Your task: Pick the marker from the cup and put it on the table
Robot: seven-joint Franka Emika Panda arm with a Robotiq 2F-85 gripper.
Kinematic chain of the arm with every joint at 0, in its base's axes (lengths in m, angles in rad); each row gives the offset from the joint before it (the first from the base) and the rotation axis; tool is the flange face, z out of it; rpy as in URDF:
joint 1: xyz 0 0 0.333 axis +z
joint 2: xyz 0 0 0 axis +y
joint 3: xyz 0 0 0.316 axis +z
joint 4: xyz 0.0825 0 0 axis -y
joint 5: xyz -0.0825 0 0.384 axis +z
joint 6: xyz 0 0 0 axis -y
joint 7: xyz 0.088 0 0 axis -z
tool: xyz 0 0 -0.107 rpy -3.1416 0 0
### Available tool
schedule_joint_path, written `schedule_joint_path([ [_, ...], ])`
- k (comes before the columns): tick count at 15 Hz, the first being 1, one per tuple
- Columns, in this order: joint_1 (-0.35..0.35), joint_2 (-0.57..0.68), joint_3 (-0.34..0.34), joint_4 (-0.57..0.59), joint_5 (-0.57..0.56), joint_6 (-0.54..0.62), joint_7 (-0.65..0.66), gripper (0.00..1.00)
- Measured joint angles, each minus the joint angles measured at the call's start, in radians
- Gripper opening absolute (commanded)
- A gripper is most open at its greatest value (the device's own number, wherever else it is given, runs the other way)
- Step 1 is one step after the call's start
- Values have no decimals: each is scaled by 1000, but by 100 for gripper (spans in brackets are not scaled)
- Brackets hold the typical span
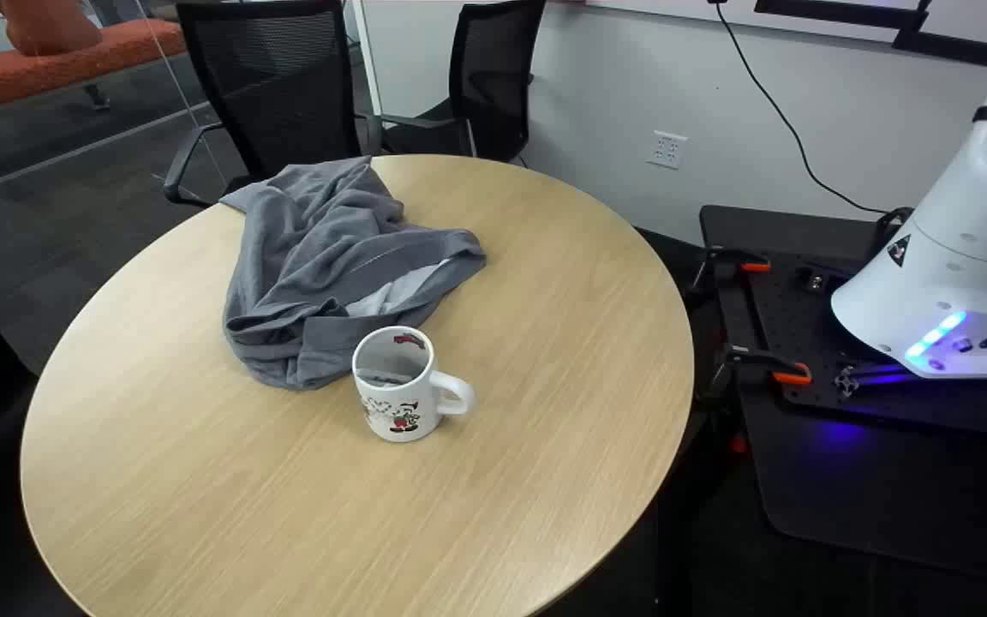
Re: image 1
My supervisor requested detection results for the orange sofa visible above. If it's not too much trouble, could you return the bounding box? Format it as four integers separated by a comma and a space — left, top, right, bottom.
0, 0, 186, 105

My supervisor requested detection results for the round wooden table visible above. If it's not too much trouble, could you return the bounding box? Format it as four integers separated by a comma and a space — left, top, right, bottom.
20, 155, 692, 617

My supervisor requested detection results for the white printed mug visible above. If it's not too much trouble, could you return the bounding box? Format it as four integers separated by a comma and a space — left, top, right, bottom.
351, 326, 475, 443

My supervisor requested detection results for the orange-handled clamp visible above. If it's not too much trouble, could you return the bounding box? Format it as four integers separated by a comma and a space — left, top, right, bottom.
730, 347, 813, 386
711, 254, 770, 277

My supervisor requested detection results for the black wall cable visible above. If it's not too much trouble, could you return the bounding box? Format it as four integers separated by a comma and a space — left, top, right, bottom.
711, 0, 889, 218

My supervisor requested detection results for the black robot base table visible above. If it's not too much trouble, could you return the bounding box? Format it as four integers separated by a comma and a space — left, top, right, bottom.
699, 206, 987, 574

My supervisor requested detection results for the black mesh office chair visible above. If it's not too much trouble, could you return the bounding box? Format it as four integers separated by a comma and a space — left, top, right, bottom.
161, 0, 363, 207

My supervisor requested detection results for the white wall outlet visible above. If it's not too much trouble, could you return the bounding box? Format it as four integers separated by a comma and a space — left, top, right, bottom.
649, 130, 688, 171

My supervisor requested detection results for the orange-handled clamp front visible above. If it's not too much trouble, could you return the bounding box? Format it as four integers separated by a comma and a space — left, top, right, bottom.
730, 347, 813, 386

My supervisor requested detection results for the grey cloth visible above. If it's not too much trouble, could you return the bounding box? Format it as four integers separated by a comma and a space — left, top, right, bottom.
223, 156, 487, 390

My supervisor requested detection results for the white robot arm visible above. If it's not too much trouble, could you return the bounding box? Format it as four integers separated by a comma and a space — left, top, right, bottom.
829, 98, 987, 379

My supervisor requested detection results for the orange-handled clamp rear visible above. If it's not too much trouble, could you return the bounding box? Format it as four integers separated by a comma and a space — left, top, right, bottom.
711, 254, 770, 277

